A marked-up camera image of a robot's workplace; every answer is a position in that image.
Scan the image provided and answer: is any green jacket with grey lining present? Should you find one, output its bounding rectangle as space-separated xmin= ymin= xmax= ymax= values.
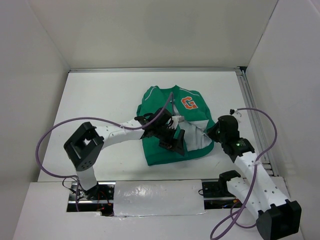
xmin=136 ymin=85 xmax=215 ymax=166

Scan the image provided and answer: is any black metal base rail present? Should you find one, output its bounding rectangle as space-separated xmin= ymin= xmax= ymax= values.
xmin=62 ymin=180 xmax=241 ymax=217

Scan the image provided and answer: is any white front cover panel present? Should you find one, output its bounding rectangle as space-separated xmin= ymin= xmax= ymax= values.
xmin=113 ymin=180 xmax=205 ymax=217

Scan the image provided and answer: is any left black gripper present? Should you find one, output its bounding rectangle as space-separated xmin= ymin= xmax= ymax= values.
xmin=153 ymin=124 xmax=185 ymax=156

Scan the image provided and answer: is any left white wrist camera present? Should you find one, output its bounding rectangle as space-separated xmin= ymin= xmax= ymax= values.
xmin=168 ymin=115 xmax=185 ymax=129

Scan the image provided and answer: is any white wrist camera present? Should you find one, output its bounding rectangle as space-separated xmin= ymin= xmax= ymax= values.
xmin=229 ymin=109 xmax=242 ymax=123
xmin=168 ymin=115 xmax=185 ymax=129

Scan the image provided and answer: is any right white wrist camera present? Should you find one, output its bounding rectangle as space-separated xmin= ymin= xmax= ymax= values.
xmin=229 ymin=109 xmax=242 ymax=123

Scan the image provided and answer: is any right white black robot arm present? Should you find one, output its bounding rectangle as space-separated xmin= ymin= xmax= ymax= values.
xmin=207 ymin=115 xmax=302 ymax=240

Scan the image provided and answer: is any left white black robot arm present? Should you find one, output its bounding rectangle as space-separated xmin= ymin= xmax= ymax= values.
xmin=63 ymin=108 xmax=185 ymax=200

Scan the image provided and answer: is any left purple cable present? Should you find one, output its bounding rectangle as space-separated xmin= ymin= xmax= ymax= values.
xmin=35 ymin=91 xmax=177 ymax=213

